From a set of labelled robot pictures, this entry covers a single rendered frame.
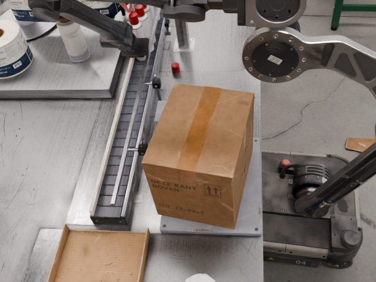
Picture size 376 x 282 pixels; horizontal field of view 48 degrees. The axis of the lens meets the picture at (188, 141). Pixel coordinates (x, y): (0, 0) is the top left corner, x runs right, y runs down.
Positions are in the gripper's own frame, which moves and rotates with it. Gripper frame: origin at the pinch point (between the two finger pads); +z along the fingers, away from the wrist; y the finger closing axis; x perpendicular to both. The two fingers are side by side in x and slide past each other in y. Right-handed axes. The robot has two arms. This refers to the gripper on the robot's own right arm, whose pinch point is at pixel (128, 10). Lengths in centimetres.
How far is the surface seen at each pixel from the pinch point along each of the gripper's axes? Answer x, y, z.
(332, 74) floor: 102, -74, 101
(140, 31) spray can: 7.5, 14.8, -0.7
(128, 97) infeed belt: 4.0, 35.9, 13.7
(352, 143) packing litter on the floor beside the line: 107, -15, 101
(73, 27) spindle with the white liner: -18.6, 14.3, -2.7
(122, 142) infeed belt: 6, 57, 14
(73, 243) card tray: -3, 93, 19
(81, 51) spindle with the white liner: -18.8, 14.4, 8.9
